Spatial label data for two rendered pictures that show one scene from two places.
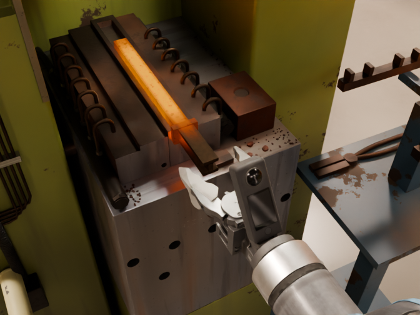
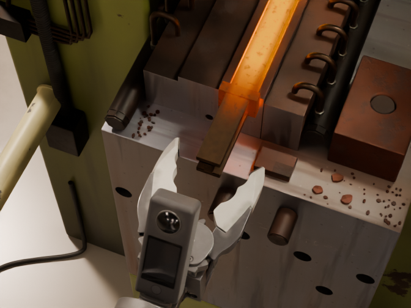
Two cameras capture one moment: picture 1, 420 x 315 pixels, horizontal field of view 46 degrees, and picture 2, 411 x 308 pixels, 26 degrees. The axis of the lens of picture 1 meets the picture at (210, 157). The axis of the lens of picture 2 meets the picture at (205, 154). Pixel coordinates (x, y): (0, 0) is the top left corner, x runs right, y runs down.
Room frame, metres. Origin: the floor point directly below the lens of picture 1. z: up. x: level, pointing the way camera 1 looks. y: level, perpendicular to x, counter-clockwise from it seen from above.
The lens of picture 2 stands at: (0.23, -0.37, 1.84)
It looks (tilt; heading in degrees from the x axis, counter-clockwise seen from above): 59 degrees down; 50
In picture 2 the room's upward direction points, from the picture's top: straight up
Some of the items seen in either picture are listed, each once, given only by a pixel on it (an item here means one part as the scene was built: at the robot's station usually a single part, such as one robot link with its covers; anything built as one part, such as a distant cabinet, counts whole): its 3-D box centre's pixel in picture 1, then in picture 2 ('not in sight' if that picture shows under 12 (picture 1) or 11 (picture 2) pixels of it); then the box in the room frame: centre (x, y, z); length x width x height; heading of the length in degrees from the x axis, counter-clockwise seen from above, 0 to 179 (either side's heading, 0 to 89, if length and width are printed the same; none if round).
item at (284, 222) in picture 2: not in sight; (282, 226); (0.61, -0.07, 0.87); 0.04 x 0.03 x 0.03; 28
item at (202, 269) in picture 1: (159, 164); (303, 102); (0.85, 0.12, 0.69); 0.56 x 0.38 x 0.45; 28
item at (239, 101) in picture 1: (240, 104); (378, 118); (0.76, -0.06, 0.95); 0.12 x 0.09 x 0.07; 28
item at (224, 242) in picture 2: not in sight; (217, 231); (0.50, -0.07, 1.00); 0.09 x 0.05 x 0.02; 5
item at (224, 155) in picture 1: (219, 159); (275, 164); (0.64, -0.02, 0.92); 0.04 x 0.03 x 0.01; 118
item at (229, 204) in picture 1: (254, 230); (168, 277); (0.44, -0.07, 0.97); 0.12 x 0.08 x 0.09; 28
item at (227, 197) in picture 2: not in sight; (222, 205); (0.57, 0.00, 0.87); 0.04 x 0.03 x 0.03; 28
